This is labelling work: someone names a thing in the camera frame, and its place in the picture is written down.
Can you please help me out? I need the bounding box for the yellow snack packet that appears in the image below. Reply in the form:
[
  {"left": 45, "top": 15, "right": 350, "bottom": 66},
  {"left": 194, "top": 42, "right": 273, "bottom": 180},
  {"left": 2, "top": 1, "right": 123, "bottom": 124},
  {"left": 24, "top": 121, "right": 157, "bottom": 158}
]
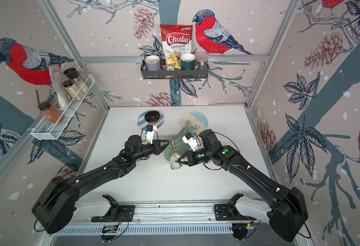
[{"left": 165, "top": 51, "right": 182, "bottom": 70}]

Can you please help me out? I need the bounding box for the black lid spice jar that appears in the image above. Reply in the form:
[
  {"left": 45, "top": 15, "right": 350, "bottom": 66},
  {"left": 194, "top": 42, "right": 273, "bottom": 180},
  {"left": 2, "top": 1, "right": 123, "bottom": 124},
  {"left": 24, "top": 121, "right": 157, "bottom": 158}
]
[{"left": 63, "top": 80, "right": 83, "bottom": 100}]

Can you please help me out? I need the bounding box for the black wall shelf basket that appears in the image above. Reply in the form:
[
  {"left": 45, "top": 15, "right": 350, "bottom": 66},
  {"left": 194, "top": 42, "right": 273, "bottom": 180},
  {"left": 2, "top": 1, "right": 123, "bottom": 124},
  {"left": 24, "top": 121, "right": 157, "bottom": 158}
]
[{"left": 141, "top": 58, "right": 210, "bottom": 80}]

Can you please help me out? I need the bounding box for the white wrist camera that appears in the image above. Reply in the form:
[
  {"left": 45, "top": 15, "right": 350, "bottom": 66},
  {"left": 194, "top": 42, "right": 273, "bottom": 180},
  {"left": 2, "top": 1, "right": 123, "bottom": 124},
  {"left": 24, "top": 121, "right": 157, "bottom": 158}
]
[
  {"left": 182, "top": 133, "right": 198, "bottom": 152},
  {"left": 144, "top": 125, "right": 157, "bottom": 144}
]

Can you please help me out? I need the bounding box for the purple mug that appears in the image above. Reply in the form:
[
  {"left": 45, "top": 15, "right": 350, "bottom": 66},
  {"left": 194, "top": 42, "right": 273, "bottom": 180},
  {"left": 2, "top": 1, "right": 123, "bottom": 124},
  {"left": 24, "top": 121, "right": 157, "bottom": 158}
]
[{"left": 144, "top": 55, "right": 161, "bottom": 71}]

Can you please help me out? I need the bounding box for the orange spice jar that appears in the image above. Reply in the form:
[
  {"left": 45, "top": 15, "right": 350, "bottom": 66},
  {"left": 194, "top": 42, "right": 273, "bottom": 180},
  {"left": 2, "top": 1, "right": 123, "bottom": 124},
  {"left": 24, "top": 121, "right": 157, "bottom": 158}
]
[{"left": 38, "top": 101, "right": 64, "bottom": 124}]

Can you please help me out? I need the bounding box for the blue striped plate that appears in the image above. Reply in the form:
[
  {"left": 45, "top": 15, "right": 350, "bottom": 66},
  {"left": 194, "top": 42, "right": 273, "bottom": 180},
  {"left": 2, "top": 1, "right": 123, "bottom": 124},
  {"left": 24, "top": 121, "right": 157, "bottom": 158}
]
[{"left": 137, "top": 110, "right": 165, "bottom": 129}]

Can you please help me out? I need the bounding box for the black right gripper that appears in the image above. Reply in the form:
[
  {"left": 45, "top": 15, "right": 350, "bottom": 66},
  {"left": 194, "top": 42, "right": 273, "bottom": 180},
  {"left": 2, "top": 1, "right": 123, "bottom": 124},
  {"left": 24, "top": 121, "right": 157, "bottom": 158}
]
[{"left": 177, "top": 149, "right": 213, "bottom": 167}]

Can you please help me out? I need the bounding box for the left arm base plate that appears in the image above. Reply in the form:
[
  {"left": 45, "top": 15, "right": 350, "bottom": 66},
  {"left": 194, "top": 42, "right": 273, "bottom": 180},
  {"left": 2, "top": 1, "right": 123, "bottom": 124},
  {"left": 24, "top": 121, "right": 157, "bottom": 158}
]
[{"left": 91, "top": 195, "right": 135, "bottom": 222}]

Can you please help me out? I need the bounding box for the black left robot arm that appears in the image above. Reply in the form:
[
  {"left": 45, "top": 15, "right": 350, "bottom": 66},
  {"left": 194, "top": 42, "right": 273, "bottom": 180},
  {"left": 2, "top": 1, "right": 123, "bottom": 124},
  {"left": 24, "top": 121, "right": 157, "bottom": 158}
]
[{"left": 32, "top": 135, "right": 169, "bottom": 234}]

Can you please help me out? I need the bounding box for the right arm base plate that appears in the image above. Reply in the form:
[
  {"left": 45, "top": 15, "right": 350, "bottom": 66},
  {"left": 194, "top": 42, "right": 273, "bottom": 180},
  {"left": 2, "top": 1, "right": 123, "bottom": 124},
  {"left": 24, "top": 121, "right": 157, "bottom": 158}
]
[{"left": 213, "top": 193, "right": 256, "bottom": 221}]

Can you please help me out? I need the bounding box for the dark small bowl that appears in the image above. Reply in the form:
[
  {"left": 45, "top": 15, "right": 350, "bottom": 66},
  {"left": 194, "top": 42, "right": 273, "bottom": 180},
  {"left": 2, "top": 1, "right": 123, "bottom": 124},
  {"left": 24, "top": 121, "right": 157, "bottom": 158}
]
[{"left": 144, "top": 110, "right": 161, "bottom": 124}]

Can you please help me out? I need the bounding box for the clear plastic bag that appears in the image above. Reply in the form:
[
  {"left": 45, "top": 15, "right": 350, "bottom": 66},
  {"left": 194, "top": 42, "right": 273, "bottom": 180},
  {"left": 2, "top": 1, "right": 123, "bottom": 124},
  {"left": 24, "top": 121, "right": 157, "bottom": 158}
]
[{"left": 49, "top": 65, "right": 71, "bottom": 109}]

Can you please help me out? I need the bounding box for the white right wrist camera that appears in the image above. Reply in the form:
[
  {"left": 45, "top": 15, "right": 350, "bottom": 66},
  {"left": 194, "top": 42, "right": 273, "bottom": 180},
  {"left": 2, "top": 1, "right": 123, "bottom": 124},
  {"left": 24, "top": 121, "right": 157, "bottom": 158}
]
[{"left": 182, "top": 133, "right": 198, "bottom": 152}]

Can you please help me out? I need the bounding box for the red Chuba chips bag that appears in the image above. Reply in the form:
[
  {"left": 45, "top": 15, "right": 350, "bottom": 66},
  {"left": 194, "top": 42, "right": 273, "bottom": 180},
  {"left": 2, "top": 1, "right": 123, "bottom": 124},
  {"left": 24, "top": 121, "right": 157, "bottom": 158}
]
[{"left": 160, "top": 24, "right": 193, "bottom": 57}]

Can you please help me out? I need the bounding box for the white wire wall rack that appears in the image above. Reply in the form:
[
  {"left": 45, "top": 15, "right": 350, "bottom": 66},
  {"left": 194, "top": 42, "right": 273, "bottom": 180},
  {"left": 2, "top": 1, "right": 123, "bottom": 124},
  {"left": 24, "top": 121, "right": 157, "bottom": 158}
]
[{"left": 31, "top": 74, "right": 95, "bottom": 140}]

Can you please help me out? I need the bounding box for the green mug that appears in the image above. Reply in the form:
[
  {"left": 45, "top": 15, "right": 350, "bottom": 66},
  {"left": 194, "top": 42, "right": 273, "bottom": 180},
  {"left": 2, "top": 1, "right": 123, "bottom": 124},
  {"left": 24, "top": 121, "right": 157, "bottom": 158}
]
[{"left": 181, "top": 53, "right": 195, "bottom": 71}]

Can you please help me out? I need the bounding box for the pink lidded jar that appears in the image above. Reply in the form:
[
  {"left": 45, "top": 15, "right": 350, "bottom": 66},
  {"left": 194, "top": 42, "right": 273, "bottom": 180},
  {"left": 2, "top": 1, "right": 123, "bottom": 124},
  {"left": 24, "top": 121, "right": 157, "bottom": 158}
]
[{"left": 194, "top": 51, "right": 209, "bottom": 70}]

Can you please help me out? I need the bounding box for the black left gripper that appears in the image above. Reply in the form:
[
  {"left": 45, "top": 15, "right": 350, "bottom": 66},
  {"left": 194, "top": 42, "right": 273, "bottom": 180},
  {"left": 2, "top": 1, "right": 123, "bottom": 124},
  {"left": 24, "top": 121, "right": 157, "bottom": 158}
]
[{"left": 132, "top": 139, "right": 170, "bottom": 162}]

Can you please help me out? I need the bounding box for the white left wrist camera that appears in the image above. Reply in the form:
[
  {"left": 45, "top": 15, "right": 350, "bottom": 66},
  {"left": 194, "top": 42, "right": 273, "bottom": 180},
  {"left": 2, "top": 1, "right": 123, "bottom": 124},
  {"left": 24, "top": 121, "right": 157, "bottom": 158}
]
[{"left": 144, "top": 125, "right": 157, "bottom": 144}]

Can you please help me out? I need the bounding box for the green fabric bag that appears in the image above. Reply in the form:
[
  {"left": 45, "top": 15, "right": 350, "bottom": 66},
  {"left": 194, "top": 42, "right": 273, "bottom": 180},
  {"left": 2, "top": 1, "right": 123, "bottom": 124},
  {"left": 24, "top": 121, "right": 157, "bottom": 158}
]
[{"left": 164, "top": 121, "right": 192, "bottom": 162}]

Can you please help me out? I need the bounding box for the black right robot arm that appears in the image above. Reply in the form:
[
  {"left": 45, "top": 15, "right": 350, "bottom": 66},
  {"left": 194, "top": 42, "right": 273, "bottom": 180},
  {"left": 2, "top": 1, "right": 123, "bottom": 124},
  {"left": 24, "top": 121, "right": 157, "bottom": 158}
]
[{"left": 176, "top": 129, "right": 309, "bottom": 242}]

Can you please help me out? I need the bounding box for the yellow white plush keychain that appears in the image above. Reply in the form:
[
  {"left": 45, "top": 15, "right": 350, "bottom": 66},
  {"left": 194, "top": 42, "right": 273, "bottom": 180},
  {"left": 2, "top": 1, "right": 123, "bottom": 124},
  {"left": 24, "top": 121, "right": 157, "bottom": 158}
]
[{"left": 169, "top": 153, "right": 183, "bottom": 170}]

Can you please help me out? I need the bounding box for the cream and blue plate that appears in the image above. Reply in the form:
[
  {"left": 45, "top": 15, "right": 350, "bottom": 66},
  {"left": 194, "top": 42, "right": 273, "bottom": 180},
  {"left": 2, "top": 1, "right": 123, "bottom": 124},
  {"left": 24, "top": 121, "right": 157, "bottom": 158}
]
[{"left": 179, "top": 111, "right": 208, "bottom": 135}]

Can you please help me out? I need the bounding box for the tall black lid jar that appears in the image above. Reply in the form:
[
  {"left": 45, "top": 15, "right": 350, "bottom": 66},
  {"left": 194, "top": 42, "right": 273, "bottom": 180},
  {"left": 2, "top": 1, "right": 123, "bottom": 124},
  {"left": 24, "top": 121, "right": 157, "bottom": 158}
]
[{"left": 63, "top": 68, "right": 89, "bottom": 93}]

